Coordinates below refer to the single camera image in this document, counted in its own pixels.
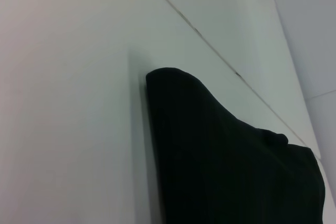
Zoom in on black t-shirt with FREE print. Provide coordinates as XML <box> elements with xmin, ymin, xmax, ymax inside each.
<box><xmin>145</xmin><ymin>67</ymin><xmax>327</xmax><ymax>224</ymax></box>

